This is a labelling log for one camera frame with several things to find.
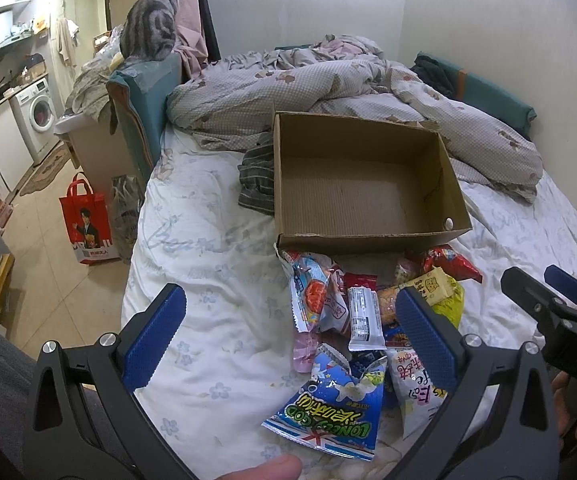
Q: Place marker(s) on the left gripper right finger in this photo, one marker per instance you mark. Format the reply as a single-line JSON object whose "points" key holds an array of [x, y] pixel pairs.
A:
{"points": [[498, 420]]}

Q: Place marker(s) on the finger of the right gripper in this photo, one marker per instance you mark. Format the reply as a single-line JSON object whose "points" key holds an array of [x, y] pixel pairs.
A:
{"points": [[531, 295], [568, 284]]}

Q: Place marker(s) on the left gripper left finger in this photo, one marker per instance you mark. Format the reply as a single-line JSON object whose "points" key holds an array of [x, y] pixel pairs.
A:
{"points": [[83, 420]]}

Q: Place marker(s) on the white pink snack bag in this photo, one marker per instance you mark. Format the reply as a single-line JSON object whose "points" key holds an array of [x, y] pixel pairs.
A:
{"points": [[419, 399]]}

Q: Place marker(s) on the yellow green snack bag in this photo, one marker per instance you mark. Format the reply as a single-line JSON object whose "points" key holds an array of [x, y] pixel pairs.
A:
{"points": [[452, 306]]}

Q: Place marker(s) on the red snack bag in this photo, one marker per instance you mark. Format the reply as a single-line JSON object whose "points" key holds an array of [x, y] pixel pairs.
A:
{"points": [[451, 262]]}

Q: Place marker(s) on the yellow peanut snack packet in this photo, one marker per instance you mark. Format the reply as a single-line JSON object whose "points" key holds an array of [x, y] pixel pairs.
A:
{"points": [[434, 286]]}

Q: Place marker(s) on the blue green Lonely God bag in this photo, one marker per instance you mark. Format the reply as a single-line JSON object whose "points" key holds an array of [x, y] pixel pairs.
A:
{"points": [[334, 412]]}

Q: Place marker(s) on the white silver bar wrapper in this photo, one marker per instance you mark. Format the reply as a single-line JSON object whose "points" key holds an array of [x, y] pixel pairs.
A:
{"points": [[366, 324]]}

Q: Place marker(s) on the pink snack pouch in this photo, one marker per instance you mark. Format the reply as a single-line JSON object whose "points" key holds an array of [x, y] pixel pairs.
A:
{"points": [[304, 351]]}

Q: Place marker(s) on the light blue shrimp snack bag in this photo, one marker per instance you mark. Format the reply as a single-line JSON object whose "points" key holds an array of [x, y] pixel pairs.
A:
{"points": [[316, 285]]}

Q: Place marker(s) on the person's left hand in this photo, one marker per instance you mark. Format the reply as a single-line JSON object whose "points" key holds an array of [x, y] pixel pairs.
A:
{"points": [[284, 467]]}

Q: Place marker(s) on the red shopping bag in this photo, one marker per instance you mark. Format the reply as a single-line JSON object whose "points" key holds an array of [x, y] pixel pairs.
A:
{"points": [[86, 220]]}

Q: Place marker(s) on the brown cardboard box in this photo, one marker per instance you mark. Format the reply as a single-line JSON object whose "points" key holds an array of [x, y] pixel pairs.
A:
{"points": [[346, 185]]}

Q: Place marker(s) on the striped grey garment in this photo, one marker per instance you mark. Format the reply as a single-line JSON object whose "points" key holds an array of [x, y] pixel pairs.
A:
{"points": [[257, 176]]}

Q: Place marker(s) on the white washing machine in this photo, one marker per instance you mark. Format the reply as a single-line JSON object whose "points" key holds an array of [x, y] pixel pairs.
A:
{"points": [[36, 118]]}

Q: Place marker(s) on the teal headboard cushion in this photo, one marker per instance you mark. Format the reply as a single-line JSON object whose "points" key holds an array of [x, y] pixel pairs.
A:
{"points": [[139, 92]]}

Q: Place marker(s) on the checkered beige duvet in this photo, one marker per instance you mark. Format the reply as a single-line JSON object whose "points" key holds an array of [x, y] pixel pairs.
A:
{"points": [[231, 104]]}

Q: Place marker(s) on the grey tabby cat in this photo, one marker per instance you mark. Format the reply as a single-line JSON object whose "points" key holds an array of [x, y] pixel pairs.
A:
{"points": [[150, 30]]}

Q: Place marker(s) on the teal pillow by wall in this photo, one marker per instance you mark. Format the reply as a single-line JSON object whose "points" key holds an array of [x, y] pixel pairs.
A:
{"points": [[460, 85]]}

